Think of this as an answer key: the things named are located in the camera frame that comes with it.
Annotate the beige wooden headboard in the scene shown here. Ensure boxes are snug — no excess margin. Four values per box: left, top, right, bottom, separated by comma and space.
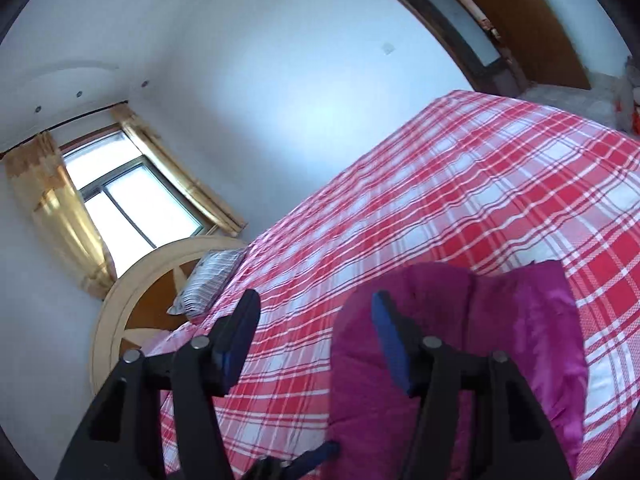
89, 235, 245, 392

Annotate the dark wooden door frame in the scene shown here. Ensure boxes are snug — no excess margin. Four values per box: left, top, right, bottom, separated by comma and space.
398, 0, 528, 98

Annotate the right golden curtain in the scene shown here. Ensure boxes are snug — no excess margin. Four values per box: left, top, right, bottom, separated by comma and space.
110, 103, 246, 237

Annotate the red white plaid bedsheet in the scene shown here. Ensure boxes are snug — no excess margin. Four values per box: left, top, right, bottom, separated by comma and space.
157, 91, 639, 479

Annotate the left golden curtain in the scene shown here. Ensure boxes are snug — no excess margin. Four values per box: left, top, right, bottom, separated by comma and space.
3, 131, 117, 299

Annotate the golden curtain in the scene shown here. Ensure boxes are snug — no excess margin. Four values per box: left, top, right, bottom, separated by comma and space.
3, 131, 117, 299
110, 103, 246, 237

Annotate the window with dark frame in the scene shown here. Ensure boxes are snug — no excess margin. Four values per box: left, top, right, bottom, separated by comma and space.
64, 129, 213, 275

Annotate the brown wooden door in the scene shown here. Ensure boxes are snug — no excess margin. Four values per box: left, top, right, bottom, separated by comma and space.
473, 0, 591, 90

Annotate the magenta puffer jacket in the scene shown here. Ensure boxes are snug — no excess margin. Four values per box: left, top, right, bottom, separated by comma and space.
322, 261, 588, 479

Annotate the striped grey white pillow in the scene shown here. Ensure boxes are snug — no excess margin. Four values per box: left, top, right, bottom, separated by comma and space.
167, 247, 247, 320

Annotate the white wall switch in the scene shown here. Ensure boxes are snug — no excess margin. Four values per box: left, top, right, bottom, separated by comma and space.
382, 44, 396, 55

